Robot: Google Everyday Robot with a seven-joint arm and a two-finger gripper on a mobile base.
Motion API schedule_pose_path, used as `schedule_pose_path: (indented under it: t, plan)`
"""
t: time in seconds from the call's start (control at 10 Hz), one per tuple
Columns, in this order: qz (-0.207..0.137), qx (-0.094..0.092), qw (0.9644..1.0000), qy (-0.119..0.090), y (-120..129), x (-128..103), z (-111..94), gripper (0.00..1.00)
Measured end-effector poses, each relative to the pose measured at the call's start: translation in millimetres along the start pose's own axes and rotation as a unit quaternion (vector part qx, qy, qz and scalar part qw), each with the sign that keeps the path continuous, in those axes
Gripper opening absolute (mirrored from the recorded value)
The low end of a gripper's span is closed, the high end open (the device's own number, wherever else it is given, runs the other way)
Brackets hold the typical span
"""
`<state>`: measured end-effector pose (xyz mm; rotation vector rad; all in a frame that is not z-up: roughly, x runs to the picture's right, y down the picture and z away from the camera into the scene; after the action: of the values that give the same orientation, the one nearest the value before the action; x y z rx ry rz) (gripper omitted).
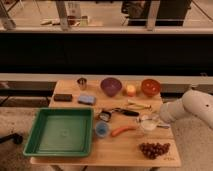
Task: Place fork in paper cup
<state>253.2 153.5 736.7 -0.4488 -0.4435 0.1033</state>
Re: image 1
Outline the clear glass measuring cup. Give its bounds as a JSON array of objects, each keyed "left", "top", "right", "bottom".
[{"left": 137, "top": 115, "right": 170, "bottom": 133}]

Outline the blue sponge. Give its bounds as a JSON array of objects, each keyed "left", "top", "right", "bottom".
[{"left": 78, "top": 94, "right": 96, "bottom": 105}]

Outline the bunch of dark grapes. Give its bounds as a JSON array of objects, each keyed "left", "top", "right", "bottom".
[{"left": 139, "top": 143, "right": 170, "bottom": 159}]

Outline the black rectangular block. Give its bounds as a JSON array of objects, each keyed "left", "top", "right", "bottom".
[{"left": 53, "top": 94, "right": 72, "bottom": 101}]

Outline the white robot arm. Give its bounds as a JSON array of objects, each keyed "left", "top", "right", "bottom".
[{"left": 159, "top": 90, "right": 213, "bottom": 130}]

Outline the small metal cup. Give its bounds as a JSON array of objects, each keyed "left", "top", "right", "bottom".
[{"left": 77, "top": 77, "right": 87, "bottom": 90}]

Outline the black handled peeler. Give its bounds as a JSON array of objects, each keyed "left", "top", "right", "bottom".
[{"left": 98, "top": 108, "right": 139, "bottom": 122}]

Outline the green plastic tray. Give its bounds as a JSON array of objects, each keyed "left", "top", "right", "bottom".
[{"left": 23, "top": 108, "right": 93, "bottom": 157}]

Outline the orange bowl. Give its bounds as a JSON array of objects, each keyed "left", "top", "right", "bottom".
[{"left": 141, "top": 79, "right": 161, "bottom": 97}]

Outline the blue paper cup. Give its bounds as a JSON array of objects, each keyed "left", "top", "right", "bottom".
[{"left": 95, "top": 121, "right": 109, "bottom": 138}]

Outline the black floor object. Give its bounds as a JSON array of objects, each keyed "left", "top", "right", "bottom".
[{"left": 0, "top": 133, "right": 23, "bottom": 144}]

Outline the orange carrot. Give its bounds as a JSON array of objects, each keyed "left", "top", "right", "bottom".
[{"left": 111, "top": 126, "right": 136, "bottom": 137}]

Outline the purple bowl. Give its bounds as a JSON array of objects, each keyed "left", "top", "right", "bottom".
[{"left": 100, "top": 77, "right": 122, "bottom": 97}]

